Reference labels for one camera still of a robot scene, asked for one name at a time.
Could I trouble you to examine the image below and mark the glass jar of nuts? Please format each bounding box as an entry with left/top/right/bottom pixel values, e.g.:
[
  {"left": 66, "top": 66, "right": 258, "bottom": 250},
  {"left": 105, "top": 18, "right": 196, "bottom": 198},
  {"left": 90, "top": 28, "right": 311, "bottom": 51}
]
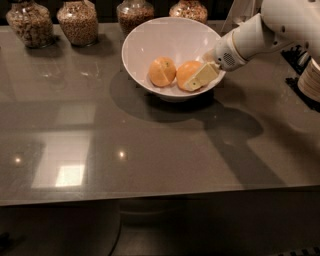
[{"left": 6, "top": 0, "right": 54, "bottom": 48}]

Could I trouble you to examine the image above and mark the orange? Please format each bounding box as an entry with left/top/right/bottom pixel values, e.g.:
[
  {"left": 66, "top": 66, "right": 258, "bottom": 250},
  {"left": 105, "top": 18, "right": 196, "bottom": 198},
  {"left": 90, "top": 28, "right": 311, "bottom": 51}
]
[
  {"left": 176, "top": 60, "right": 202, "bottom": 91},
  {"left": 148, "top": 57, "right": 176, "bottom": 87}
]

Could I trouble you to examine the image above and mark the glass jar of beige grains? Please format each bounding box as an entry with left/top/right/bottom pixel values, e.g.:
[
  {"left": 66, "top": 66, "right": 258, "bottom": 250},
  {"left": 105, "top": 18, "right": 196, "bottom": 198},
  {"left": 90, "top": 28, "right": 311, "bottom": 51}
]
[{"left": 57, "top": 0, "right": 98, "bottom": 47}]

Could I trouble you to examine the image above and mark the glass jar of mixed cereal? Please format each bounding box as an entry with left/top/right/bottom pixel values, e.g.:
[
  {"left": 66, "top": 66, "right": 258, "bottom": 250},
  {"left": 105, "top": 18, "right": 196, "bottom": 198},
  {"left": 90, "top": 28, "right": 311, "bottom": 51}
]
[{"left": 169, "top": 0, "right": 208, "bottom": 24}]

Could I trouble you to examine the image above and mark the white ceramic bowl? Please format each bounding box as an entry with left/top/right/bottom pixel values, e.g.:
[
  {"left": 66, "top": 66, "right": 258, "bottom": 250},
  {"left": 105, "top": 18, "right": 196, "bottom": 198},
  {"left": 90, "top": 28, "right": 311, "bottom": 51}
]
[{"left": 122, "top": 17, "right": 225, "bottom": 102}]

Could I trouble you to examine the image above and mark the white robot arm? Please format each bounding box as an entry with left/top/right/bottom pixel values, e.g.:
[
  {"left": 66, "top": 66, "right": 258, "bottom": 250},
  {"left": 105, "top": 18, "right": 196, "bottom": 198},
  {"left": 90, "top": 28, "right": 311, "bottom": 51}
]
[{"left": 184, "top": 0, "right": 320, "bottom": 91}]

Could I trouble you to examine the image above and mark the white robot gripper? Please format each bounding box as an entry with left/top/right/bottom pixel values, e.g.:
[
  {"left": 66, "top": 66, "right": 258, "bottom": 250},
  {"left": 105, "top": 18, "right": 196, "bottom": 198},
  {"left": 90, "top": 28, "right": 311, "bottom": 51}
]
[{"left": 183, "top": 29, "right": 247, "bottom": 92}]

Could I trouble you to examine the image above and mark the glass jar of brown grains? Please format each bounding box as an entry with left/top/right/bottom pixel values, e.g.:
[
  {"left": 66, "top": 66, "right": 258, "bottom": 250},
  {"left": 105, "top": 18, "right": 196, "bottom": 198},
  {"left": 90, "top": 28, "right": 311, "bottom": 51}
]
[{"left": 116, "top": 0, "right": 154, "bottom": 36}]

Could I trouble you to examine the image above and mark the white picture frame stand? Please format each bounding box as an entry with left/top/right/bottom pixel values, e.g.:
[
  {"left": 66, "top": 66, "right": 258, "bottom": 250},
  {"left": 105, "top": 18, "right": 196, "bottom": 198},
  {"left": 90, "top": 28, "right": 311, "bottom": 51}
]
[{"left": 220, "top": 0, "right": 263, "bottom": 35}]

